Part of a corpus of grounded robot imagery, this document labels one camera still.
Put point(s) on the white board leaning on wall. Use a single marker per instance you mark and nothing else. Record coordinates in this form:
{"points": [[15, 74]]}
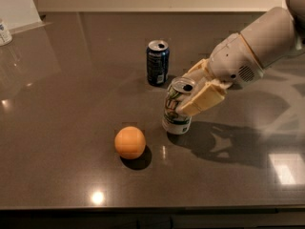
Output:
{"points": [[21, 15]]}

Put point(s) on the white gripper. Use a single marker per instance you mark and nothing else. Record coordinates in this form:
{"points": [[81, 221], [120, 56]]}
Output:
{"points": [[234, 60]]}

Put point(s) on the dark blue soda can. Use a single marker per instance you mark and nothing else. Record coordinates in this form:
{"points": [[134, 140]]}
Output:
{"points": [[158, 54]]}

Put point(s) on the white container at left edge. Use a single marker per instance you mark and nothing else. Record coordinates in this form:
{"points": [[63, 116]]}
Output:
{"points": [[5, 36]]}

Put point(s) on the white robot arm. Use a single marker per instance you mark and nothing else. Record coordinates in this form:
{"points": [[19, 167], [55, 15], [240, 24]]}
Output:
{"points": [[276, 34]]}

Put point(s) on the orange fruit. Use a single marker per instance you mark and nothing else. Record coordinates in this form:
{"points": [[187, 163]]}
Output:
{"points": [[130, 143]]}

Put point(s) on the white green 7up can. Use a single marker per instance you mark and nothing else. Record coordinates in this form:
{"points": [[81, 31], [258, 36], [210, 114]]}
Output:
{"points": [[173, 122]]}

